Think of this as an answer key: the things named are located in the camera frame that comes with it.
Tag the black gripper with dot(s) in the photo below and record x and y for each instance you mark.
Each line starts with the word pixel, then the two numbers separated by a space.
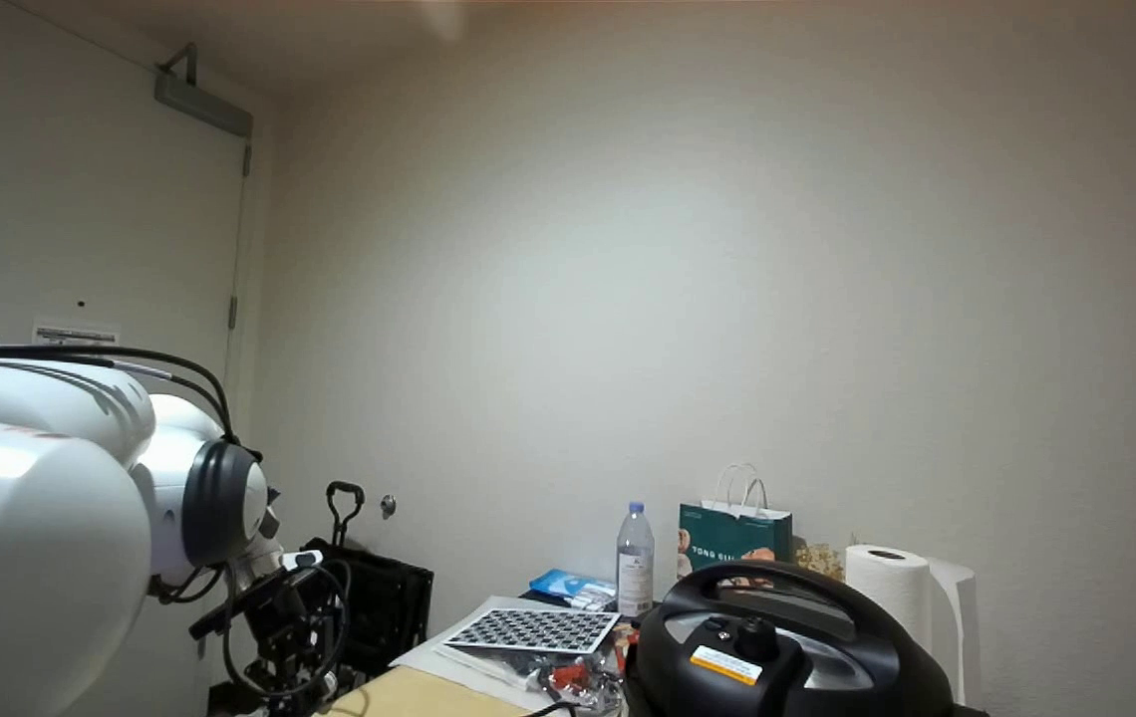
pixel 288 623

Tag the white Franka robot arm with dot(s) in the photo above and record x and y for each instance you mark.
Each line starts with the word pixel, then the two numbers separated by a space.
pixel 20 532

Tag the blue plastic packet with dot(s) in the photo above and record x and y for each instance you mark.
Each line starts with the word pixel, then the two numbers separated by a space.
pixel 566 589

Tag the small red item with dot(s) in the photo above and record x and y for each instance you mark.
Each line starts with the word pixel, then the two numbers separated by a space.
pixel 566 675

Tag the clear plastic water bottle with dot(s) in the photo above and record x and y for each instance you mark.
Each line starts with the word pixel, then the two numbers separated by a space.
pixel 635 563

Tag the white paper notice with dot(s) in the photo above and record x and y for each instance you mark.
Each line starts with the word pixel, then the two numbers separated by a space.
pixel 76 332

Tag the green paper bag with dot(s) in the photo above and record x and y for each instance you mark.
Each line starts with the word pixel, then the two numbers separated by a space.
pixel 732 539

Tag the grey door closer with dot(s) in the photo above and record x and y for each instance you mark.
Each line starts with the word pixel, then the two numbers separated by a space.
pixel 199 104

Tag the brown snack bag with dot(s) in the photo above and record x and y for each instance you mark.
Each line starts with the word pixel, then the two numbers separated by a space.
pixel 813 557

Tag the white paper towel roll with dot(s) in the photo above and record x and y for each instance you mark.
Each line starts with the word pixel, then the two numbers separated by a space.
pixel 886 585

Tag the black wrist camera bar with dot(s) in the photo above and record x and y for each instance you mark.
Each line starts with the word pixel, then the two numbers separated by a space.
pixel 247 603

